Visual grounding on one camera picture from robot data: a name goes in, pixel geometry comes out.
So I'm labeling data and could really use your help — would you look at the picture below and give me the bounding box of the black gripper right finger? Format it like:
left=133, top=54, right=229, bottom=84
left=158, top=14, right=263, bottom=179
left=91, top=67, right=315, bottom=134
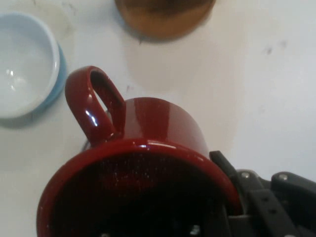
left=209, top=150, right=316, bottom=237

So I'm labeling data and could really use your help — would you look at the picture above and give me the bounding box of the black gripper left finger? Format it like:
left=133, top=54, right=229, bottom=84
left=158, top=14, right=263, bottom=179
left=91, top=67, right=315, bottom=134
left=190, top=204, right=232, bottom=237

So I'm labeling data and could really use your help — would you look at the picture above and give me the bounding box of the dark red ceramic mug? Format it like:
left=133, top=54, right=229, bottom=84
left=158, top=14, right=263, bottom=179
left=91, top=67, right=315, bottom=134
left=36, top=65, right=244, bottom=237

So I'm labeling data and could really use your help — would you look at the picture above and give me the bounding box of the wooden mug tree stand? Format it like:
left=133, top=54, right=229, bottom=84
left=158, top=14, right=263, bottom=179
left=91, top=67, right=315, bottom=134
left=114, top=0, right=217, bottom=41

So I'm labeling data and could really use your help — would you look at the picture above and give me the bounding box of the white bowl with blue outside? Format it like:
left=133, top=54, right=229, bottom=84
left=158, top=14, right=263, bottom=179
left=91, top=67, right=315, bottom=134
left=0, top=12, right=68, bottom=122

